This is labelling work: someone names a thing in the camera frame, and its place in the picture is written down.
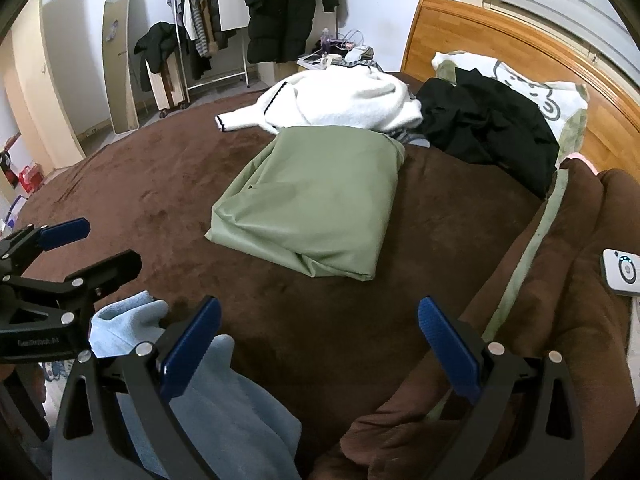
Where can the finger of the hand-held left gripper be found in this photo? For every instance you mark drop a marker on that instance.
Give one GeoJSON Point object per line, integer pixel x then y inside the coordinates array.
{"type": "Point", "coordinates": [110, 270]}
{"type": "Point", "coordinates": [65, 232]}

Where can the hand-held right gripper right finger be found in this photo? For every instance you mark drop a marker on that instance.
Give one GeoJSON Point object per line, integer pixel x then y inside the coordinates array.
{"type": "Point", "coordinates": [450, 355]}

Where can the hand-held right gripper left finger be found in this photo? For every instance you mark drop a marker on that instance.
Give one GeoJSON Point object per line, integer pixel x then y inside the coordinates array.
{"type": "Point", "coordinates": [192, 350]}

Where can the green zip jacket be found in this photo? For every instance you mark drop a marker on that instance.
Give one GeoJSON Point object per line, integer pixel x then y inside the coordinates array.
{"type": "Point", "coordinates": [300, 200]}

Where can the white clothes rack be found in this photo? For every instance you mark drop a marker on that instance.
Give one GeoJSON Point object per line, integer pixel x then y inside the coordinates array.
{"type": "Point", "coordinates": [220, 78]}

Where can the row of hung clothes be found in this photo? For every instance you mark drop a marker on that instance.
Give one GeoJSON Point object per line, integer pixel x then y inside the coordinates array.
{"type": "Point", "coordinates": [200, 15]}

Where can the red bag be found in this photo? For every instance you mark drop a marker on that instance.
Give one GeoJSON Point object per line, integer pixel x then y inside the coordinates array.
{"type": "Point", "coordinates": [30, 177]}

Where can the person's blue fleece pajamas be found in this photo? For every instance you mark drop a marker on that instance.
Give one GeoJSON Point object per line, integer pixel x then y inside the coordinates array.
{"type": "Point", "coordinates": [250, 410]}

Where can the brown blanket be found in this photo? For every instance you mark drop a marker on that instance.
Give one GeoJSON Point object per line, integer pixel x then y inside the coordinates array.
{"type": "Point", "coordinates": [300, 310]}

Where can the brown folded quilt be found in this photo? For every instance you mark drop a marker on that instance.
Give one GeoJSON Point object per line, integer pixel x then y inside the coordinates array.
{"type": "Point", "coordinates": [560, 270]}

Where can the beige suitcase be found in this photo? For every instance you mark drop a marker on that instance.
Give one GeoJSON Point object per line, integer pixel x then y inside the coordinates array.
{"type": "Point", "coordinates": [165, 92]}

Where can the standing mirror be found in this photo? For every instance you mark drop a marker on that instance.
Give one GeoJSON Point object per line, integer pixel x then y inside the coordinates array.
{"type": "Point", "coordinates": [120, 60]}

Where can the white remote control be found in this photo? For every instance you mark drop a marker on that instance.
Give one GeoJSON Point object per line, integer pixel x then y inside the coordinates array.
{"type": "Point", "coordinates": [620, 270]}

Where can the short black jacket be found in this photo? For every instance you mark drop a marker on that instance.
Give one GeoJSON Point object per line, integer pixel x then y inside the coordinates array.
{"type": "Point", "coordinates": [157, 42]}

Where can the black garment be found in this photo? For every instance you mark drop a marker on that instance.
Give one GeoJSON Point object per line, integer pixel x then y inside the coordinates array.
{"type": "Point", "coordinates": [485, 125]}

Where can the pink cloth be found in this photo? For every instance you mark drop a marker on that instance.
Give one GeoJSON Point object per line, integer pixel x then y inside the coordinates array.
{"type": "Point", "coordinates": [585, 162]}

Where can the yellow nightstand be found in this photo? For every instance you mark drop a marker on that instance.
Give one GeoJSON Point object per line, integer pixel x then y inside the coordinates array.
{"type": "Point", "coordinates": [280, 77]}

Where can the cartoon print pillow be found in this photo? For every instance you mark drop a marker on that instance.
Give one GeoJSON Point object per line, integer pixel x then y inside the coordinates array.
{"type": "Point", "coordinates": [550, 100]}

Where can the white fleece garment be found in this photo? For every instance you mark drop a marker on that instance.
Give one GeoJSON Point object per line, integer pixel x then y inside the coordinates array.
{"type": "Point", "coordinates": [345, 100]}

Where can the white mug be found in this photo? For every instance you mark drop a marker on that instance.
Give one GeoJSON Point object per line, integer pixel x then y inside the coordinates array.
{"type": "Point", "coordinates": [328, 61]}

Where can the long black coat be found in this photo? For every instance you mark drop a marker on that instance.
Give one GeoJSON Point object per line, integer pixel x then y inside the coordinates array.
{"type": "Point", "coordinates": [280, 15]}

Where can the wooden headboard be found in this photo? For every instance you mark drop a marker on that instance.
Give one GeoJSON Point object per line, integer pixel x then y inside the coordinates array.
{"type": "Point", "coordinates": [500, 35]}

